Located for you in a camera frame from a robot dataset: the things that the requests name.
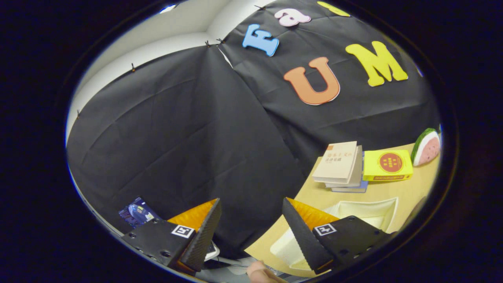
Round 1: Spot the blue printed packet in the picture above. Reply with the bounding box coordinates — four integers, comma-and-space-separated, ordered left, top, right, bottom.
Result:
119, 197, 162, 228

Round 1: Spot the white book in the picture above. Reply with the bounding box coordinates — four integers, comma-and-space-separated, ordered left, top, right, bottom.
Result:
325, 145, 363, 188

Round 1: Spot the white keyboard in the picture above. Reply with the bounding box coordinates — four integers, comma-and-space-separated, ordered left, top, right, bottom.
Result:
204, 241, 220, 262

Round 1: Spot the watermelon slice plush toy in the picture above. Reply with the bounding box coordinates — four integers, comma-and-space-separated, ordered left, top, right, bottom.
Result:
411, 128, 441, 167

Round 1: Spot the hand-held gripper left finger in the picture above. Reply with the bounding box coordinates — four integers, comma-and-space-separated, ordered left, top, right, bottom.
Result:
121, 198, 222, 272

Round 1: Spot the beige fabric storage box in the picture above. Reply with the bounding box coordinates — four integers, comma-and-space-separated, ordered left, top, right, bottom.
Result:
270, 196, 427, 272

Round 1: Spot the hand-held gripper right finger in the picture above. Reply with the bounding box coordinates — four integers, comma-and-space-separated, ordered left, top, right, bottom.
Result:
282, 197, 395, 274

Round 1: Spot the blue book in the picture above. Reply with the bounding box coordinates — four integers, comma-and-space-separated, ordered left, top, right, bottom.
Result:
331, 180, 369, 193

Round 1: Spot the yellow box with red circle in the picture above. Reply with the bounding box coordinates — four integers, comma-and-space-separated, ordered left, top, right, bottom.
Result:
362, 149, 414, 182

